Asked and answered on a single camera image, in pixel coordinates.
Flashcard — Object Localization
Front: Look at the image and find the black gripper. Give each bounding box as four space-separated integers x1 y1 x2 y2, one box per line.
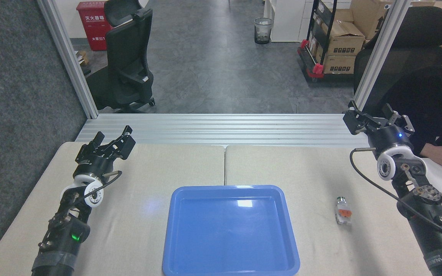
343 100 415 154
76 125 136 180

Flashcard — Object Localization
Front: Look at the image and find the white orange switch part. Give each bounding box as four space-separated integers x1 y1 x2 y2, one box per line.
335 196 353 226

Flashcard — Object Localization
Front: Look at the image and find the blue plastic tray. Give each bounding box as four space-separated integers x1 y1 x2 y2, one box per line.
162 185 301 276

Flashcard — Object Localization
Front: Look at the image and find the person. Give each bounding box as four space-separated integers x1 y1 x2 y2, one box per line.
363 63 442 158

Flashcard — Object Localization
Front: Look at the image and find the small flat cardboard box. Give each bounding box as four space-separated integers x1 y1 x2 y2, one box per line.
323 56 356 74

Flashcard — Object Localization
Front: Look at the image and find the black red trolley cart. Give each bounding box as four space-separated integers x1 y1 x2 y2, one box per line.
297 0 360 83

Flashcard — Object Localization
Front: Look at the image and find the large open cardboard box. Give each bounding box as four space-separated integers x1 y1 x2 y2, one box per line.
321 21 366 57

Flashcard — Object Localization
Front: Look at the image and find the black office chair with armrests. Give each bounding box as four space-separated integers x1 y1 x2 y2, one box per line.
86 0 156 113

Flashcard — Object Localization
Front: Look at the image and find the black high-back office chair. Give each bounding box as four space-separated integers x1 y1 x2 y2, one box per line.
353 6 442 115

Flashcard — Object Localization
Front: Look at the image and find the tall cardboard box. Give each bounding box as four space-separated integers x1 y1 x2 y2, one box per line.
350 0 393 40

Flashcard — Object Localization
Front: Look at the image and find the red fire extinguisher box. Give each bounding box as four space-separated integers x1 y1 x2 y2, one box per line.
76 1 113 51

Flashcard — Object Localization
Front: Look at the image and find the white cabinet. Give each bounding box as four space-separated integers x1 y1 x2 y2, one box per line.
263 0 317 43

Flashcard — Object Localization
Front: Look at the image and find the black mesh trash bin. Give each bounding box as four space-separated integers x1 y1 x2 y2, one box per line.
254 18 274 45

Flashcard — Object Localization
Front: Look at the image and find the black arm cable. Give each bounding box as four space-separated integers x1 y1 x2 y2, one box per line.
90 171 123 197
350 147 442 248

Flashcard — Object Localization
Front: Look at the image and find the silver aluminium post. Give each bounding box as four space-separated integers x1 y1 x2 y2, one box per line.
353 0 411 111
37 0 99 119

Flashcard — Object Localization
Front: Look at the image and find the silver aluminium rail bed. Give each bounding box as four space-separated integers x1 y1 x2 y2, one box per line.
75 113 375 149

